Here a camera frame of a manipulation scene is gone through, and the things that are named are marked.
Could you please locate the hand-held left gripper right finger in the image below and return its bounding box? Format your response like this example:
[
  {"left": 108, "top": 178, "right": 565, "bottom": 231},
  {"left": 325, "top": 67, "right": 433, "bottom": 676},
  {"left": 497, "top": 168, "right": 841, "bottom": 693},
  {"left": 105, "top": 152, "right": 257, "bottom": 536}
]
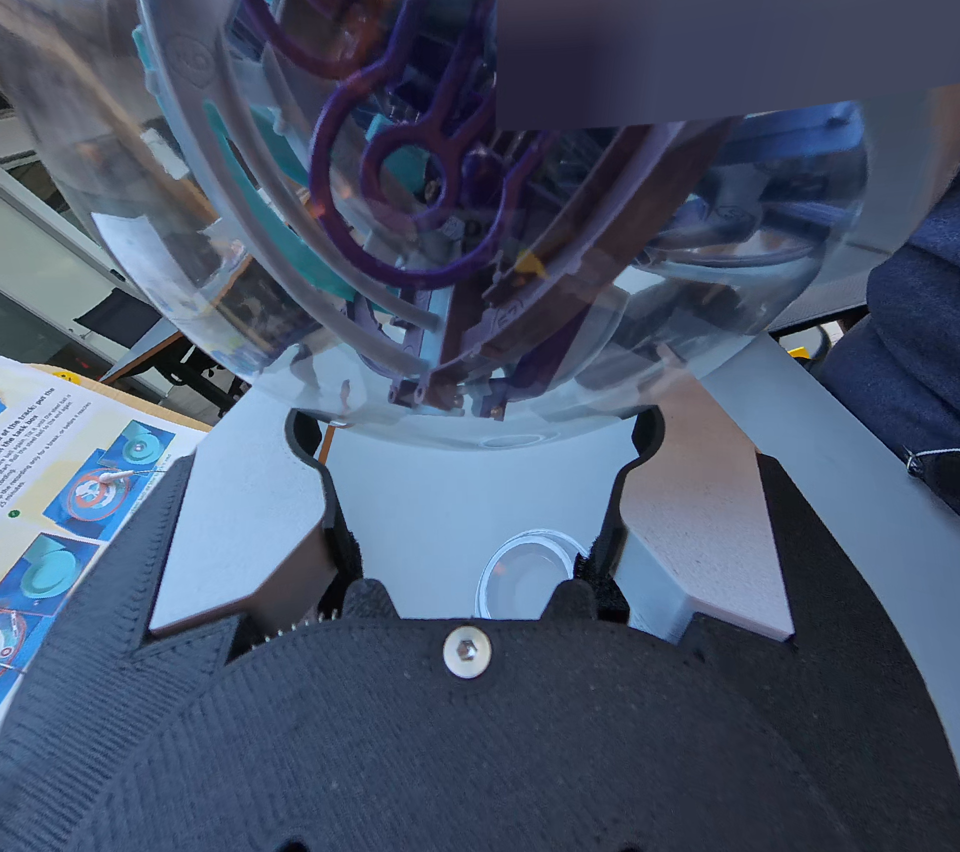
[{"left": 577, "top": 378, "right": 796, "bottom": 645}]

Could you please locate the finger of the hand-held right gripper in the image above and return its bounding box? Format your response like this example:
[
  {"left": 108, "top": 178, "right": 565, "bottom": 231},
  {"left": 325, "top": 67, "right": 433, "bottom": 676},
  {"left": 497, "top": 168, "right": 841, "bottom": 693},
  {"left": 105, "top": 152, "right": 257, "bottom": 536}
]
[{"left": 853, "top": 85, "right": 960, "bottom": 253}]

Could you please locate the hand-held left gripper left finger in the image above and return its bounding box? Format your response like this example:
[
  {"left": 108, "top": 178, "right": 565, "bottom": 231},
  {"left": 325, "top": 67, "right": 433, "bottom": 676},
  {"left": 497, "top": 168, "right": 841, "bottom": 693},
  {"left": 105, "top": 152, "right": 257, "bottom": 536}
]
[{"left": 148, "top": 385, "right": 365, "bottom": 637}]

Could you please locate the clear plastic maze ball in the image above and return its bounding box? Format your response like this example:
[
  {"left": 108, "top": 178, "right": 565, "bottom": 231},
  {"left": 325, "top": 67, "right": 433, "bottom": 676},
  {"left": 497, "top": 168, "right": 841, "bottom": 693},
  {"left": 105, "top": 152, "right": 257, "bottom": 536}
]
[{"left": 0, "top": 0, "right": 939, "bottom": 454}]

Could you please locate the brown cardboard board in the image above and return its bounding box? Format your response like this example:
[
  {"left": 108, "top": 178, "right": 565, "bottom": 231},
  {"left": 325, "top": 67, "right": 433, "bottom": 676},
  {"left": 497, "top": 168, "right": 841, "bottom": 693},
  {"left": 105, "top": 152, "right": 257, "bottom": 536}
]
[{"left": 30, "top": 360, "right": 215, "bottom": 435}]

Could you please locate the printed instruction sheet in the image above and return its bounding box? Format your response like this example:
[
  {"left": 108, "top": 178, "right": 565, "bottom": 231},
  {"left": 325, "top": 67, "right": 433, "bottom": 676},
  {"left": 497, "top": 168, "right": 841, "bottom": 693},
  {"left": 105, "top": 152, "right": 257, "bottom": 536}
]
[{"left": 0, "top": 355, "right": 213, "bottom": 707}]

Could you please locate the person's dark blue clothing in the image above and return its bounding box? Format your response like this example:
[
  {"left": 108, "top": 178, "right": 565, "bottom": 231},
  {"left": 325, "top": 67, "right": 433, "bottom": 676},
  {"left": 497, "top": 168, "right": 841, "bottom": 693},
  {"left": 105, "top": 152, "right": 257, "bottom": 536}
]
[{"left": 816, "top": 188, "right": 960, "bottom": 516}]

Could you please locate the background desk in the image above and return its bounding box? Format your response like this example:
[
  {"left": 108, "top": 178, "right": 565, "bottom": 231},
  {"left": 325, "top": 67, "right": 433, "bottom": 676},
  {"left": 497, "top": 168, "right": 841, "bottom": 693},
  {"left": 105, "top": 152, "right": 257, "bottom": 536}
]
[{"left": 75, "top": 288, "right": 250, "bottom": 412}]

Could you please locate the clear plastic ring stand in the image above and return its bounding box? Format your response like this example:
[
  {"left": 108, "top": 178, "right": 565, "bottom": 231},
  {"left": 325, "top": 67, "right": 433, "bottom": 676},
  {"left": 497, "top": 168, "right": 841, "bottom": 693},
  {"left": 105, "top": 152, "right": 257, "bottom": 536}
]
[{"left": 474, "top": 528, "right": 594, "bottom": 621}]

